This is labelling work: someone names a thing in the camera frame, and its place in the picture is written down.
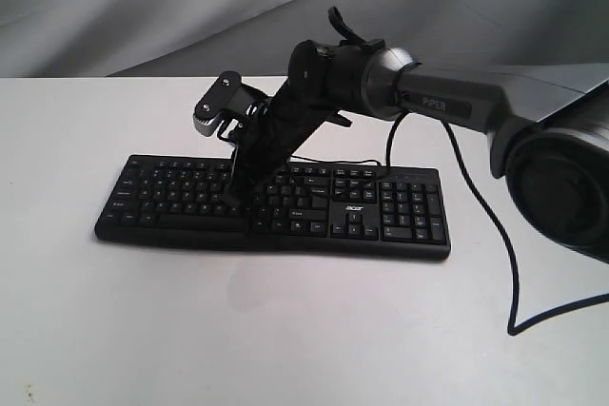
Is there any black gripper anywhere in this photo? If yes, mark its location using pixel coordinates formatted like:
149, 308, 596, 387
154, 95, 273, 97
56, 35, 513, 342
224, 76, 340, 235

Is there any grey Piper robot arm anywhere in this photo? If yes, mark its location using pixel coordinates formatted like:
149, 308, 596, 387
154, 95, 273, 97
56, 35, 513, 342
227, 40, 608, 261

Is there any black Acer keyboard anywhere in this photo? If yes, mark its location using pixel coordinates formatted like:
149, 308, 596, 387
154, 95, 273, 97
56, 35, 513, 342
94, 155, 451, 261

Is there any grey fabric backdrop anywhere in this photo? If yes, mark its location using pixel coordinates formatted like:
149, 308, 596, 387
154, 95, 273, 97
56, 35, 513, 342
1, 0, 608, 77

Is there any black USB cable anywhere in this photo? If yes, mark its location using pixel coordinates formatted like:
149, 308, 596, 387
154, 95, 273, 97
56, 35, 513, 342
290, 154, 383, 171

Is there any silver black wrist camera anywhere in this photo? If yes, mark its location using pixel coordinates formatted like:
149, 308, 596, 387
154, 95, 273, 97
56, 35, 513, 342
192, 70, 268, 138

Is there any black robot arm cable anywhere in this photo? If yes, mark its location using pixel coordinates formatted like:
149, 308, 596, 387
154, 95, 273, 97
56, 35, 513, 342
327, 6, 609, 337

